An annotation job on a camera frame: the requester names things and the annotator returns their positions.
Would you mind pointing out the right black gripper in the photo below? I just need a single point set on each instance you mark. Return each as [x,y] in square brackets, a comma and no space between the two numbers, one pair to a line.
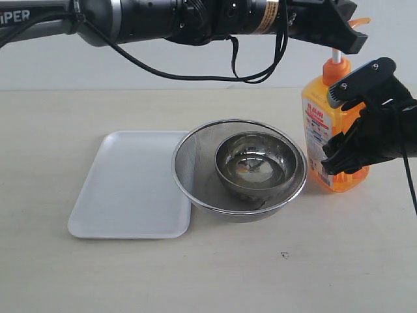
[378,135]

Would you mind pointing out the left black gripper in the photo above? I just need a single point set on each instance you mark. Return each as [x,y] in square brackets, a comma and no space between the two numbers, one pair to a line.
[326,23]

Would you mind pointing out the orange dish soap bottle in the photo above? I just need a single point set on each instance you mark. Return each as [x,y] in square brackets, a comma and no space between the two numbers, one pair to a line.
[321,123]

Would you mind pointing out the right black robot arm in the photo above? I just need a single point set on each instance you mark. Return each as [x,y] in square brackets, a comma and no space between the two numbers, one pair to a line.
[411,128]

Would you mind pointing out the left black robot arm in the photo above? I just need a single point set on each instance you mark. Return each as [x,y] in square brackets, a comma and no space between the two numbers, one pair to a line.
[191,23]

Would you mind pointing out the small stainless steel bowl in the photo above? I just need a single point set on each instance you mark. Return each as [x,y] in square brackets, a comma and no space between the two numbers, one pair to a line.
[256,163]

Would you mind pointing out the steel mesh strainer basket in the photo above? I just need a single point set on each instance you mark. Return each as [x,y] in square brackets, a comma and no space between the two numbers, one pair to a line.
[195,174]

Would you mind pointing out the white rectangular plastic tray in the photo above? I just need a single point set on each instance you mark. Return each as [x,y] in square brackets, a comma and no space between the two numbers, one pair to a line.
[130,192]

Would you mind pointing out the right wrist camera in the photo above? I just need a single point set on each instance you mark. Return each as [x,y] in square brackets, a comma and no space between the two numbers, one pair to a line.
[374,84]

